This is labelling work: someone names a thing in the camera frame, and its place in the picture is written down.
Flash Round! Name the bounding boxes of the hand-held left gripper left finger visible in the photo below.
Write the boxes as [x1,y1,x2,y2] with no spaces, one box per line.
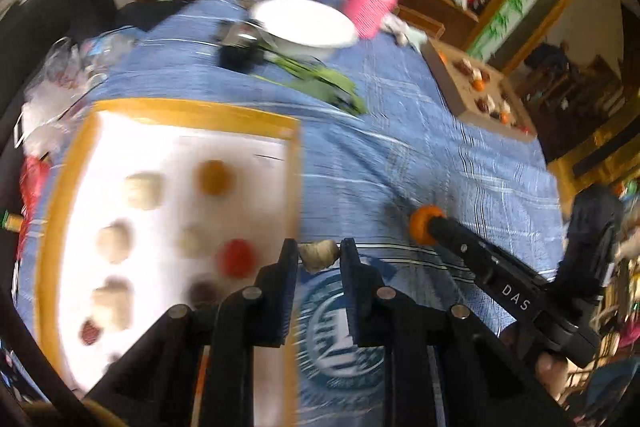
[85,237,301,427]

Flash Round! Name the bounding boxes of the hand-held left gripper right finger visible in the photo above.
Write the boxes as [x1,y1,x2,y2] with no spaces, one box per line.
[340,237,576,427]

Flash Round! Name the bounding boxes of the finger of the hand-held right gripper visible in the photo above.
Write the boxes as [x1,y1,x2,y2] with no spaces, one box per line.
[427,216,507,289]

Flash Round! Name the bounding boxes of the large orange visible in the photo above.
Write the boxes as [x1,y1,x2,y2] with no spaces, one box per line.
[409,205,446,249]

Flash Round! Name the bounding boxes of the red tomato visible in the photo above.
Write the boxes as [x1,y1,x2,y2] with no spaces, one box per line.
[217,238,257,279]

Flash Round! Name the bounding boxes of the dark purple plum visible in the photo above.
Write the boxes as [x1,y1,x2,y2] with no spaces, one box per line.
[187,279,223,308]

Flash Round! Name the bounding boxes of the yellow-edged white foam tray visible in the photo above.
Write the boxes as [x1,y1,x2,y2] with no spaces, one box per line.
[35,99,301,408]

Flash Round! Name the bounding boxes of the red date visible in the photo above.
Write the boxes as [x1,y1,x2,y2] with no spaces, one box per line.
[79,319,105,347]

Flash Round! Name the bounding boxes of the person's right hand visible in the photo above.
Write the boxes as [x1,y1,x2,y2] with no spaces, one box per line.
[500,322,573,403]

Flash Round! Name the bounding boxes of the blue plaid tablecloth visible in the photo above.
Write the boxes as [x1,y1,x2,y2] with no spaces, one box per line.
[15,0,566,427]

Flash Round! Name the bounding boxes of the flat cardboard box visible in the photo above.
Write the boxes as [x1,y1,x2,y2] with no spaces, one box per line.
[421,38,538,142]

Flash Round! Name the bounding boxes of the green leafy stems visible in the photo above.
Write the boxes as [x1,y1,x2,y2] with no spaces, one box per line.
[250,49,368,116]

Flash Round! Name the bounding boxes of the white cloth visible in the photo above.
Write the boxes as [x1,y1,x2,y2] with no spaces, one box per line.
[382,14,428,48]

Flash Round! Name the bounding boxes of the small black device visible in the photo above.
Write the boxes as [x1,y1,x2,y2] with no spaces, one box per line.
[217,21,266,70]

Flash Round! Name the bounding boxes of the pink insulated container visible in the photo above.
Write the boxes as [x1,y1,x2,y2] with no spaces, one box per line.
[342,0,405,40]

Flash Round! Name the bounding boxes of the red packet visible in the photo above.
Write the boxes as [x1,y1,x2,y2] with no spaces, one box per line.
[17,154,51,258]

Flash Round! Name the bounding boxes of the white bowl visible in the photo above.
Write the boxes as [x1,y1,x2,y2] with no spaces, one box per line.
[248,0,360,62]

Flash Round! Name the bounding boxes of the clear plastic bag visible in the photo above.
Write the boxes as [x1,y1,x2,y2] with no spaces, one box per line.
[22,32,138,155]

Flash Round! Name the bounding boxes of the black chair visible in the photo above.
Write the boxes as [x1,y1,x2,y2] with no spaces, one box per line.
[0,0,176,128]

